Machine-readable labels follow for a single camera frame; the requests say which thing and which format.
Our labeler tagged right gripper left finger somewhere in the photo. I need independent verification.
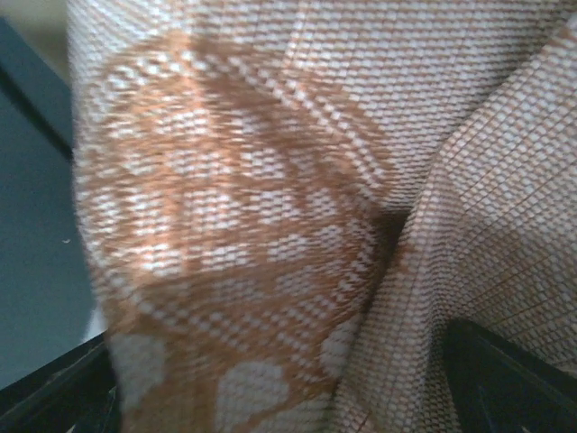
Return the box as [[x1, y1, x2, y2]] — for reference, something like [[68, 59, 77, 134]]
[[1, 335, 120, 432]]

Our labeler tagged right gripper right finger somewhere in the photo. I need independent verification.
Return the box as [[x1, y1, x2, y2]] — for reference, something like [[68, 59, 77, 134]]
[[444, 319, 576, 433]]

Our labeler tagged beige patterned pillow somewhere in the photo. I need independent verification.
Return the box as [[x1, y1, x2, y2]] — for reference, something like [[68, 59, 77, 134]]
[[68, 1, 576, 432]]

